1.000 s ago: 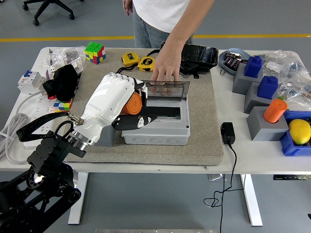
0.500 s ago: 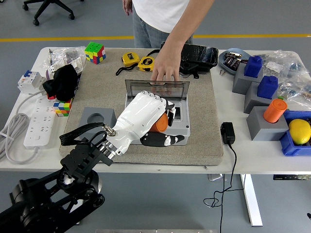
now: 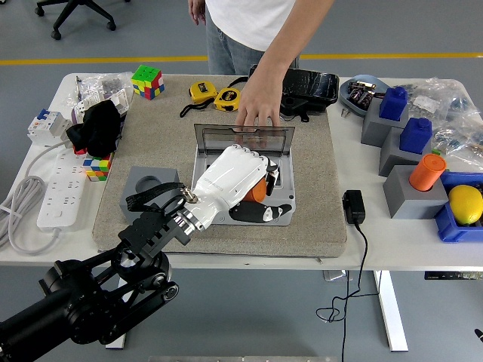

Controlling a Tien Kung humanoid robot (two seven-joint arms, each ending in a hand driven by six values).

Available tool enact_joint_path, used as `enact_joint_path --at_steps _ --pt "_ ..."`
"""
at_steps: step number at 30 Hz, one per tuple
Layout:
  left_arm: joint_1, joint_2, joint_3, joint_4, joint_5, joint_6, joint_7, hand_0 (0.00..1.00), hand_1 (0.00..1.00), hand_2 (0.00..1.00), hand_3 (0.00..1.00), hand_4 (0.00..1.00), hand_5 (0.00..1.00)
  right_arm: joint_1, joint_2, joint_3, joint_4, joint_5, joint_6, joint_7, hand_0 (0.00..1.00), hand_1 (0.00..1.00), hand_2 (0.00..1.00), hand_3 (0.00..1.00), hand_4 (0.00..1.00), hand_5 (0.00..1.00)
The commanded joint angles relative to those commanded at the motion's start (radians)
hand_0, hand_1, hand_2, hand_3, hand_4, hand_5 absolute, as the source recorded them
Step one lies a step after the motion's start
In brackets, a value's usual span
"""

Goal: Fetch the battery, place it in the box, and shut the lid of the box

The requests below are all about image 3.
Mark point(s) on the person's left forearm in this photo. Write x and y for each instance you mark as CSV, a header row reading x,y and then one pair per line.
x,y
288,41

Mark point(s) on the blue square plug block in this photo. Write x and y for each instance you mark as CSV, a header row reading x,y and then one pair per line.
x,y
392,103
415,135

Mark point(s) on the grey block with round hole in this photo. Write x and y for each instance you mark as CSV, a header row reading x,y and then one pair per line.
x,y
168,177
409,201

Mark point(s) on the thin metal pen tool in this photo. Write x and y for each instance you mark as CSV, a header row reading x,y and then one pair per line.
x,y
79,88

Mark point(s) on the person's right hand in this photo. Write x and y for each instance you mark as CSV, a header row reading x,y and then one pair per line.
x,y
198,9

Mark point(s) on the small colourful puzzle cube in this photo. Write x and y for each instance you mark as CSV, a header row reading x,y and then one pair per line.
x,y
97,169

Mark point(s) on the black office chair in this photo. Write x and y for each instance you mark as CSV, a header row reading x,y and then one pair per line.
x,y
81,9

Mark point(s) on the blue plastic bin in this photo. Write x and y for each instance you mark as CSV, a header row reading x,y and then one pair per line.
x,y
447,228

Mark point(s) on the large colourful puzzle cube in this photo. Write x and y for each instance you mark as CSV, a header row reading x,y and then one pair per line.
x,y
148,81

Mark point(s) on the small metal clips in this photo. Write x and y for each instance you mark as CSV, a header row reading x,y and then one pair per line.
x,y
345,112

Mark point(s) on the black cloth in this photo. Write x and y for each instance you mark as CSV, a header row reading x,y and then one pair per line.
x,y
98,128

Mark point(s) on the grey-brown mat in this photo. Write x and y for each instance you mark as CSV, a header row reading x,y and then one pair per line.
x,y
264,241

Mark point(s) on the person's left hand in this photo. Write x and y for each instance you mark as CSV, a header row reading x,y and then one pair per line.
x,y
260,105

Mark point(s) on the yellow lemon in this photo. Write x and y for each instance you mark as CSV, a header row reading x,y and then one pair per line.
x,y
466,205

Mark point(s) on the smoky transparent box lid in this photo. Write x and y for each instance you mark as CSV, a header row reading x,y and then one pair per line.
x,y
211,137

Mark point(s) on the black table control box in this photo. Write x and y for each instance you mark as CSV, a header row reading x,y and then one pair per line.
x,y
453,275

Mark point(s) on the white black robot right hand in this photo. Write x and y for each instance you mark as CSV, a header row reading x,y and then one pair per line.
x,y
479,335

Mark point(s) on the yellow tape measure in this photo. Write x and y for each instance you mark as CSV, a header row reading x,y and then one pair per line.
x,y
202,91
226,100

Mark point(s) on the black plastic bracket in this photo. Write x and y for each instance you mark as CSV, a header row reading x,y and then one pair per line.
x,y
296,105

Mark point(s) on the blue-grey bowl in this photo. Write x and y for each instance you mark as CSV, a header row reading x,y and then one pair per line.
x,y
347,100

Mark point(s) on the white circuit breaker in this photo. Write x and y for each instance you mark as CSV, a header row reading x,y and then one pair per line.
x,y
47,126

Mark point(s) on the black power adapter plug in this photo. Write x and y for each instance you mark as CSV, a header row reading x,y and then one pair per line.
x,y
354,207

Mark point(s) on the clear bags of small parts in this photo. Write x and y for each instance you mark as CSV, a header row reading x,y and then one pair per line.
x,y
449,109

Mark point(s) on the white power strip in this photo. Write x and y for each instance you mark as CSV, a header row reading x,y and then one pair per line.
x,y
64,188

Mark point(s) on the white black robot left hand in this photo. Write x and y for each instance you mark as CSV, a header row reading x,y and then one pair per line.
x,y
226,177

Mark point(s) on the grey electrical junction box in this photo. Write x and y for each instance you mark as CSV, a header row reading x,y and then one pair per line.
x,y
287,177

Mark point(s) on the grey block with square hole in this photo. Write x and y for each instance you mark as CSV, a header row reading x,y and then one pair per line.
x,y
392,160
373,128

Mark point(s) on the clear bags with white switches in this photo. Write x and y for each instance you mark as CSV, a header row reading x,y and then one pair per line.
x,y
98,84

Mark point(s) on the small dark batteries bundle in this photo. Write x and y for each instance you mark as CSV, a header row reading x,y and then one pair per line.
x,y
360,94

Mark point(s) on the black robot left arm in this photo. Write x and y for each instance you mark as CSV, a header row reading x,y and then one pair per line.
x,y
87,301

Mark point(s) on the black plastic tray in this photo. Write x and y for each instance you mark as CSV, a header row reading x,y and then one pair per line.
x,y
313,86

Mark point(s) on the orange cylinder battery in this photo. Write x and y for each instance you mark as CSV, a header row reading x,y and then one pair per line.
x,y
426,173
256,190

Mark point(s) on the grey under-table bracket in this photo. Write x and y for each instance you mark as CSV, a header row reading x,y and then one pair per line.
x,y
337,275

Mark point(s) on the person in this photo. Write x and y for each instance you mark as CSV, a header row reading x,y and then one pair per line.
x,y
230,49

